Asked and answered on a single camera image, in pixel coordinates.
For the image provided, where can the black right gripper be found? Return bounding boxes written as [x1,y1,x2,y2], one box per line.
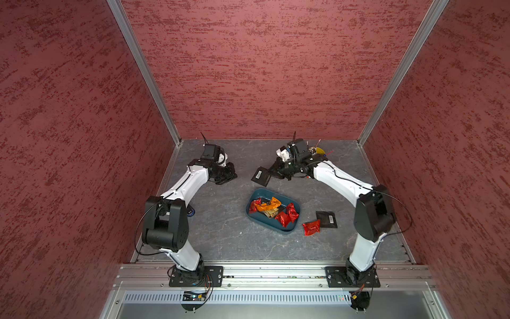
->
[266,156,301,179]

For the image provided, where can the black tea bag with label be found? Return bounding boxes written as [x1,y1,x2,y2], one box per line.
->
[251,167,272,187]

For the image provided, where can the red tea bag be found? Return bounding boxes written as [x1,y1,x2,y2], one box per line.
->
[286,203,300,223]
[275,211,292,228]
[248,198,262,214]
[302,219,321,237]

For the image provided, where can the orange tea bag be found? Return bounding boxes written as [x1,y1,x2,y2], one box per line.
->
[254,197,281,212]

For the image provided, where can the black yellow oolong tea bag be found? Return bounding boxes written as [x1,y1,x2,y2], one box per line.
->
[262,208,285,219]

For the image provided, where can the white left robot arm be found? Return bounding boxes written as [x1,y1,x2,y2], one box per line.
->
[141,159,237,272]

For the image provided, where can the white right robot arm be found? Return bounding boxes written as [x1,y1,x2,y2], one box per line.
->
[269,156,396,285]

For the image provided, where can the teal storage box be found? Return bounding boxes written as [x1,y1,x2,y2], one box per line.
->
[245,188,301,235]

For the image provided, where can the black tea bag front right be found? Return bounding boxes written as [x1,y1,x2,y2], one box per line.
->
[316,211,338,229]

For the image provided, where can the yellow pen cup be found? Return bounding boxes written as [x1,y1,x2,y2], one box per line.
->
[309,146,326,156]

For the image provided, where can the blue marker pen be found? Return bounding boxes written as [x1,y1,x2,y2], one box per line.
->
[187,205,196,217]

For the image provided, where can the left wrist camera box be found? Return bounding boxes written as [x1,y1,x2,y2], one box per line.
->
[201,144,228,167]

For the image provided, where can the aluminium front rail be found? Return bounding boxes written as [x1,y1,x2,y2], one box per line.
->
[113,261,438,291]

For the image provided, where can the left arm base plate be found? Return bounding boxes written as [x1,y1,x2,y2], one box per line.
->
[167,266,224,288]

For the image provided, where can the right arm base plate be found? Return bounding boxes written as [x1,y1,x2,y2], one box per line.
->
[325,265,381,288]

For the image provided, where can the aluminium corner post left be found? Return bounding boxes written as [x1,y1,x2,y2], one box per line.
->
[107,0,182,147]

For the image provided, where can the aluminium corner post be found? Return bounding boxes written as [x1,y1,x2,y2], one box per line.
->
[107,0,182,147]
[357,0,449,148]

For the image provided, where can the aluminium corner post right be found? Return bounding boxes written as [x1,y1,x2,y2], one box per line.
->
[357,0,449,148]

